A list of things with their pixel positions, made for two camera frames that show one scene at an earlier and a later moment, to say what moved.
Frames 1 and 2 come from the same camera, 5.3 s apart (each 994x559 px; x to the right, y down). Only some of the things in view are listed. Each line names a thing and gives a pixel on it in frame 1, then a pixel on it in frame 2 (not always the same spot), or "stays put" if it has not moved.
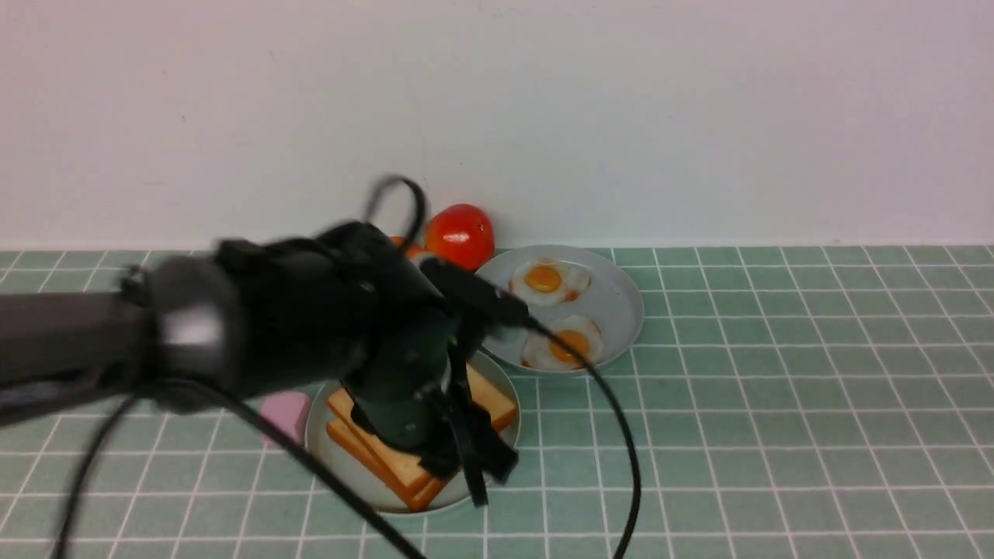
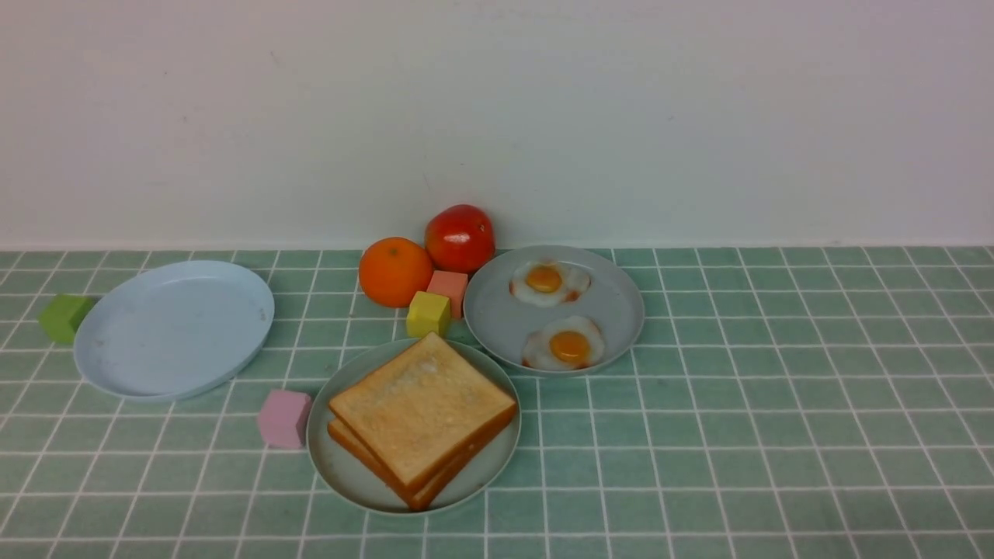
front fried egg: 539,351 stays put
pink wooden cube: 289,411 stays put
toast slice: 497,406 to 425,494
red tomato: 462,234 stays put
